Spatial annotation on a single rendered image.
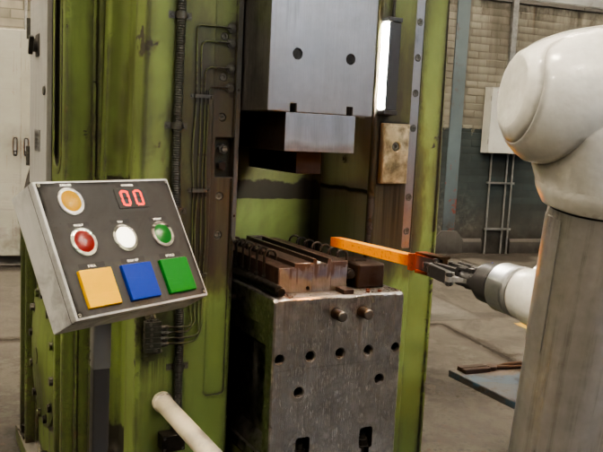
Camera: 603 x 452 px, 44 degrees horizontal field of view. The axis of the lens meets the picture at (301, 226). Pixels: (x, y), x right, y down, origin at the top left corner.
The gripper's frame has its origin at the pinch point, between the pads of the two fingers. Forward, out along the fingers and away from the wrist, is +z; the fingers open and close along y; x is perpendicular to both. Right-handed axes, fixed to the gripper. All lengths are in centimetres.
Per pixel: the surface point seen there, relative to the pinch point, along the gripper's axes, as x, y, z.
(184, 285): -8, -43, 26
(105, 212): 7, -59, 30
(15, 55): 71, -9, 587
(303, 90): 35, -8, 45
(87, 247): 1, -64, 23
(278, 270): -9.6, -12.7, 43.9
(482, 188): -37, 508, 564
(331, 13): 54, -2, 45
